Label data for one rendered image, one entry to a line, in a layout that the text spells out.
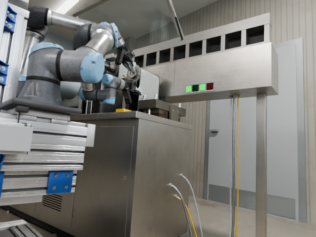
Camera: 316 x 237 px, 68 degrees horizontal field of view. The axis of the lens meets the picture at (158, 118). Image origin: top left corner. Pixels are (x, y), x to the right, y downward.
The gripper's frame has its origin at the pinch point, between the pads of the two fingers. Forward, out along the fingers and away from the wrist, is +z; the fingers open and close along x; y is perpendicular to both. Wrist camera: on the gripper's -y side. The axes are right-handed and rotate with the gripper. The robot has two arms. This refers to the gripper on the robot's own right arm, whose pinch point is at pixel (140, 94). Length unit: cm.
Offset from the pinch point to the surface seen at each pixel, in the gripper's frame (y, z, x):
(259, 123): -17, 46, -73
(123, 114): -20.8, -31.9, -16.1
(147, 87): 7.8, 7.5, -0.2
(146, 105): -9.8, -6.4, -11.8
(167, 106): -8.3, 7.5, -20.0
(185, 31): 181, 220, 98
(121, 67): 25.4, 0.3, 23.5
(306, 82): 51, 190, -92
